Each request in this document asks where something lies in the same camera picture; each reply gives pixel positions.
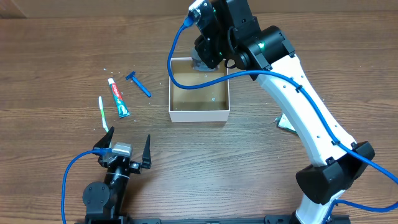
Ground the Colgate toothpaste tube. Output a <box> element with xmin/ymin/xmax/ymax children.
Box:
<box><xmin>108</xmin><ymin>78</ymin><xmax>130</xmax><ymax>118</ymax></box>

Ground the white green soap bar pack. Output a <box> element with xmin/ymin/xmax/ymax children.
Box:
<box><xmin>276</xmin><ymin>113</ymin><xmax>297</xmax><ymax>134</ymax></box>

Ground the right blue cable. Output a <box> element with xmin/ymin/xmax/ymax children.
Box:
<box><xmin>167</xmin><ymin>15</ymin><xmax>398</xmax><ymax>224</ymax></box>

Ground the left blue cable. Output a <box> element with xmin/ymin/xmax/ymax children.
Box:
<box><xmin>60</xmin><ymin>148</ymin><xmax>111</xmax><ymax>224</ymax></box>

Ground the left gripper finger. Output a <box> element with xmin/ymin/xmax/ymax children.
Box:
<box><xmin>142</xmin><ymin>134</ymin><xmax>152</xmax><ymax>169</ymax></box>
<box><xmin>93</xmin><ymin>126</ymin><xmax>114</xmax><ymax>149</ymax></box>

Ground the blue disposable razor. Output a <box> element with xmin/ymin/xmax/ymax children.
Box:
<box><xmin>125</xmin><ymin>71</ymin><xmax>152</xmax><ymax>98</ymax></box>

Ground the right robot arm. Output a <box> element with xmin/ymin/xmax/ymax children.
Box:
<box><xmin>183</xmin><ymin>1</ymin><xmax>375</xmax><ymax>223</ymax></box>

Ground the dark foam soap pump bottle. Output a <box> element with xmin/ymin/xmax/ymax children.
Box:
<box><xmin>191</xmin><ymin>48</ymin><xmax>220</xmax><ymax>72</ymax></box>

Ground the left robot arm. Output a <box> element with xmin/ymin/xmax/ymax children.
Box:
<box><xmin>82</xmin><ymin>127</ymin><xmax>152</xmax><ymax>223</ymax></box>

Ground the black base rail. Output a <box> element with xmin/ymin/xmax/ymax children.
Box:
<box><xmin>74</xmin><ymin>214</ymin><xmax>351</xmax><ymax>224</ymax></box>

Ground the green white toothbrush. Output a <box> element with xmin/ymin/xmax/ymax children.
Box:
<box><xmin>98</xmin><ymin>96</ymin><xmax>109</xmax><ymax>132</ymax></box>

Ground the pink cardboard box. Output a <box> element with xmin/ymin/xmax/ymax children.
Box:
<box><xmin>169</xmin><ymin>57</ymin><xmax>230</xmax><ymax>123</ymax></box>

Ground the blue cable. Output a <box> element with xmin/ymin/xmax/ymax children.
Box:
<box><xmin>60</xmin><ymin>148</ymin><xmax>111</xmax><ymax>224</ymax></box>
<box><xmin>167</xmin><ymin>15</ymin><xmax>398</xmax><ymax>224</ymax></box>

